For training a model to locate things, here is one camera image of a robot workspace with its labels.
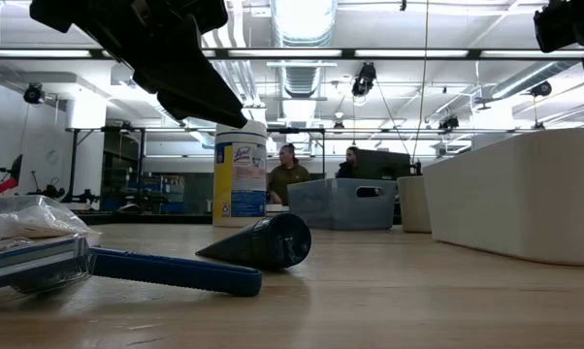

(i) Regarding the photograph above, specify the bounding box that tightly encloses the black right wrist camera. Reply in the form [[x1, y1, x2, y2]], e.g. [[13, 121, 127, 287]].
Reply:
[[533, 0, 584, 53]]

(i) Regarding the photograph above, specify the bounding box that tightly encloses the clear bag of cotton pads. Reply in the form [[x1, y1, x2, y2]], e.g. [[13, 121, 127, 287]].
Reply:
[[0, 194, 102, 253]]

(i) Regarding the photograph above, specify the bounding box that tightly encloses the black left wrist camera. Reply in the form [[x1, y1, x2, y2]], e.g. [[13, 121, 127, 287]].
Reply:
[[194, 0, 229, 35]]

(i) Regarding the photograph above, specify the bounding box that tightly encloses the navy tube with white print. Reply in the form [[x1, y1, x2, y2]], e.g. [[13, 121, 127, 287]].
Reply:
[[194, 211, 313, 270]]

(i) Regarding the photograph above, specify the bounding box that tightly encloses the white plastic bin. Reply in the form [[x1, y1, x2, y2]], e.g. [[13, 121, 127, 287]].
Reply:
[[422, 127, 584, 267]]

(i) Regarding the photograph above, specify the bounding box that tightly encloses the red and black equipment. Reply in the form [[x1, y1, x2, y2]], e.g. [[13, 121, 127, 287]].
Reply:
[[0, 153, 24, 198]]

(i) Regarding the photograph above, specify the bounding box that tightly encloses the black ceiling spotlight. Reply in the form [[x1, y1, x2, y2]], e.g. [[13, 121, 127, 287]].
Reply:
[[22, 82, 47, 106], [530, 79, 553, 98], [438, 114, 461, 132]]

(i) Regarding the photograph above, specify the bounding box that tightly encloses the blue razor with clear cap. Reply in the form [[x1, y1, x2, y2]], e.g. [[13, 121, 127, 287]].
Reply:
[[0, 234, 264, 298]]

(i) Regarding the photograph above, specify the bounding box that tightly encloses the black-framed background table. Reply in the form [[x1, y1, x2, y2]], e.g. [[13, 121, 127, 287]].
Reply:
[[64, 125, 328, 205]]

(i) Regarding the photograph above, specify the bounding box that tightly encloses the light grey plastic bin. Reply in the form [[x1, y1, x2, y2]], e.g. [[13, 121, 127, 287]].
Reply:
[[397, 174, 434, 234]]

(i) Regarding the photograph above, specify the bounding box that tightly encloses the Lysol wipes canister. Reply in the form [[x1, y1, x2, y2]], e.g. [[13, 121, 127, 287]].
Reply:
[[211, 119, 269, 229]]

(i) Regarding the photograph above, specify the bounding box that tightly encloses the translucent grey plastic bin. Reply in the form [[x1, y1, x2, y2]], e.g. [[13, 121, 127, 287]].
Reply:
[[286, 176, 399, 231]]

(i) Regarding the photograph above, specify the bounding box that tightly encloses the person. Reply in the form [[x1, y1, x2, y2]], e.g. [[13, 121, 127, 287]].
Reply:
[[266, 143, 311, 206], [335, 145, 360, 179]]

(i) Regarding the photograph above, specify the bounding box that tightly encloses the dark storage shelf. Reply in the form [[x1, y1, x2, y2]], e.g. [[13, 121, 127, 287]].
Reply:
[[101, 130, 146, 201]]

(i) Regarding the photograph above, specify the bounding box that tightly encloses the black overhead frame bar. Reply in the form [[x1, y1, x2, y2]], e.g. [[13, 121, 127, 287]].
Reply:
[[0, 47, 584, 61]]

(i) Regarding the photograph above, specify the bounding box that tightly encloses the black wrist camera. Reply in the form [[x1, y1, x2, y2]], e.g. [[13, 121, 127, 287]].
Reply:
[[533, 0, 584, 53], [194, 0, 229, 35]]

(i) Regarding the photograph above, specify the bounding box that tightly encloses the black computer monitor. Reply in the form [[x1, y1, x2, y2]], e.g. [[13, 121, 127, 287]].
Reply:
[[355, 148, 413, 181]]

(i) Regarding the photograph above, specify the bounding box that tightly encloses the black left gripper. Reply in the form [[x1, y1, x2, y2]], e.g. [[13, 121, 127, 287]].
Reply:
[[28, 0, 248, 129]]

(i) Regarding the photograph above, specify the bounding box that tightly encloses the thin hanging cable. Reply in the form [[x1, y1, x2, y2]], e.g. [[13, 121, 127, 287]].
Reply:
[[419, 0, 430, 152]]

